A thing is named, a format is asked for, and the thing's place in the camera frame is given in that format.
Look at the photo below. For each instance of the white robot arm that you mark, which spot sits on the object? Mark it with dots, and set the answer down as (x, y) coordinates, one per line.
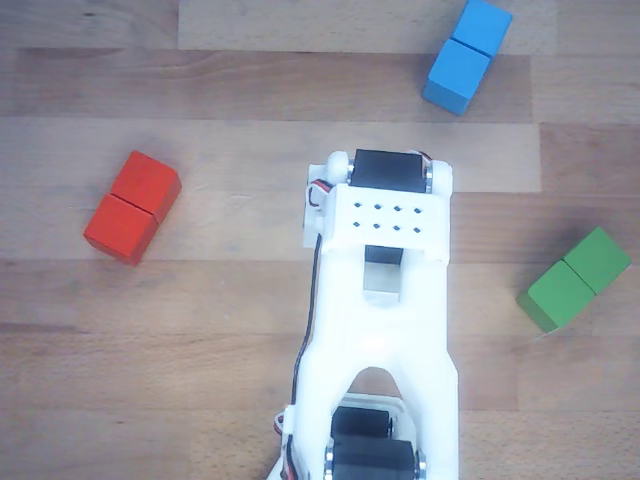
(382, 325)

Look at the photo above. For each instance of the long red block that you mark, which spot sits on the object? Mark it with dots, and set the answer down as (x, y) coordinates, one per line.
(132, 210)

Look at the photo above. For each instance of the long blue block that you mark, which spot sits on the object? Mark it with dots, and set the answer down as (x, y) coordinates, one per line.
(462, 65)

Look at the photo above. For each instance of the long green block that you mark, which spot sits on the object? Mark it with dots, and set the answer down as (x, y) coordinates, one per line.
(575, 282)

